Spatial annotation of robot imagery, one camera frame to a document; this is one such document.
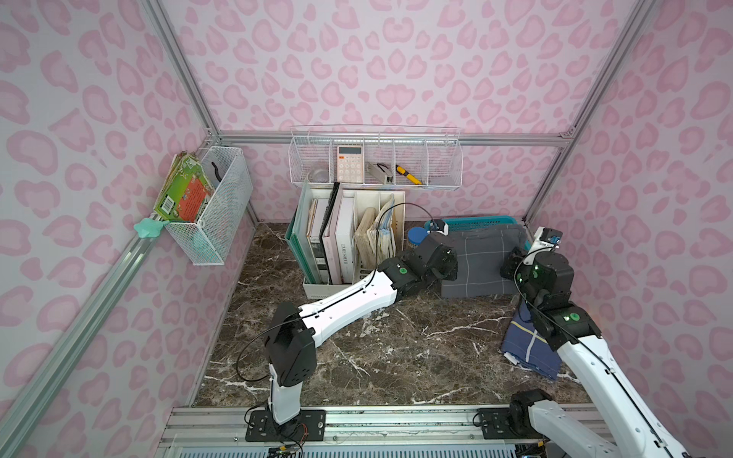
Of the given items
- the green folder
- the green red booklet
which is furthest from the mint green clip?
the green folder

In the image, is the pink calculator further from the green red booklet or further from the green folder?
the green red booklet

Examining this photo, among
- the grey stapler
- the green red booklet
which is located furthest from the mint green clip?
the grey stapler

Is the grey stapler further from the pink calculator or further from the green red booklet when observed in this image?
the green red booklet

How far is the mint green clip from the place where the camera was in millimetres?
630

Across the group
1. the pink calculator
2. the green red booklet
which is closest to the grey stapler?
the pink calculator

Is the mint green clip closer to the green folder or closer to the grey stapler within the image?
the green folder

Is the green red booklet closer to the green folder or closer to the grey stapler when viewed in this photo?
the green folder

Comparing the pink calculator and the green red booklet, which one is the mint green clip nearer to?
the green red booklet

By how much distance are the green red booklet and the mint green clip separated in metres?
0.03

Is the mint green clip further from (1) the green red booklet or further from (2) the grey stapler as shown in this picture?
(2) the grey stapler

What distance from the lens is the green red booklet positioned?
68cm

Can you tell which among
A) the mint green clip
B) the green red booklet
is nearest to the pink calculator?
the green red booklet

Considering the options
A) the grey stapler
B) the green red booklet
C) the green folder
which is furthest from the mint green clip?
the grey stapler

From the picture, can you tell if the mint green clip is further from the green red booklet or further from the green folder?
the green folder
